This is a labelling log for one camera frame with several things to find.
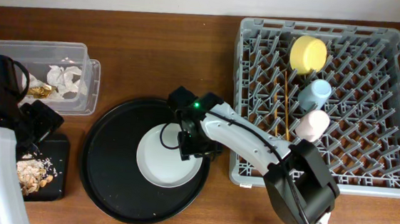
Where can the clear plastic bin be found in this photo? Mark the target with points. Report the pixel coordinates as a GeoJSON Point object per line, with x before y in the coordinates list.
{"type": "Point", "coordinates": [37, 56]}

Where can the wooden chopstick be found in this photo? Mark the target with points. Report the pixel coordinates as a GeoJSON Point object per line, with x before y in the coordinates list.
{"type": "Point", "coordinates": [286, 103]}
{"type": "Point", "coordinates": [276, 102]}

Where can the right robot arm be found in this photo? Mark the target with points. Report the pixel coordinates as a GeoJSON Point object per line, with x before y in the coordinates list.
{"type": "Point", "coordinates": [300, 186]}

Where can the black rectangular bin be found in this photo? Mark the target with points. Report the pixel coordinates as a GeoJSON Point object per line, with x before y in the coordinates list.
{"type": "Point", "coordinates": [55, 147]}

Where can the gold snack wrapper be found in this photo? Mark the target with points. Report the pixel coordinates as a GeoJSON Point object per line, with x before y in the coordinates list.
{"type": "Point", "coordinates": [41, 91]}

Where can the grey dishwasher rack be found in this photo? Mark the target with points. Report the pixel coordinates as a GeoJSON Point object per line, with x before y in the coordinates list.
{"type": "Point", "coordinates": [361, 145]}

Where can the pink cup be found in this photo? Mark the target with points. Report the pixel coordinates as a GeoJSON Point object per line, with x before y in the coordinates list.
{"type": "Point", "coordinates": [312, 126]}

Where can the round black tray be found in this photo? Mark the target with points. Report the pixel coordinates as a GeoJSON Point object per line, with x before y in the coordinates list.
{"type": "Point", "coordinates": [110, 174]}

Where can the blue cup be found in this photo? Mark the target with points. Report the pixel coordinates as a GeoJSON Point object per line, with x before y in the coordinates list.
{"type": "Point", "coordinates": [315, 95]}

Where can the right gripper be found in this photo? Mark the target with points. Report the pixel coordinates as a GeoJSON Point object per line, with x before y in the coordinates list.
{"type": "Point", "coordinates": [184, 144]}

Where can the grey plate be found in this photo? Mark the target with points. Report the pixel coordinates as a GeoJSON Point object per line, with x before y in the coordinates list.
{"type": "Point", "coordinates": [161, 166]}

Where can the food scraps with rice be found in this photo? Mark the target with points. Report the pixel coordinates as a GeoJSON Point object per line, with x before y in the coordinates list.
{"type": "Point", "coordinates": [34, 173]}

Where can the yellow bowl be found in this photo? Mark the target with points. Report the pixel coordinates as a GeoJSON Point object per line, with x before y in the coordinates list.
{"type": "Point", "coordinates": [308, 54]}

